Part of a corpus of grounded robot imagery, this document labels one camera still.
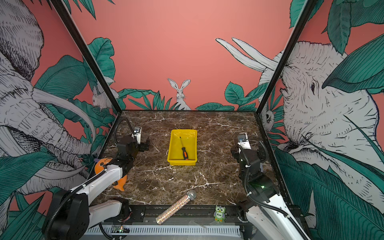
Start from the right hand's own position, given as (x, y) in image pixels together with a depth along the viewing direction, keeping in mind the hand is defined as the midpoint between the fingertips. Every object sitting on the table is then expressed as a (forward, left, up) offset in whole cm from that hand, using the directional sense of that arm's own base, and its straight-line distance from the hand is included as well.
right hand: (248, 140), depth 69 cm
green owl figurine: (-26, +13, -27) cm, 39 cm away
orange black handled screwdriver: (+7, +32, -26) cm, 42 cm away
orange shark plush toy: (-6, +78, -19) cm, 81 cm away
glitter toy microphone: (-18, +27, -24) cm, 41 cm away
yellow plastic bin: (+21, +30, -30) cm, 47 cm away
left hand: (+12, +58, -11) cm, 60 cm away
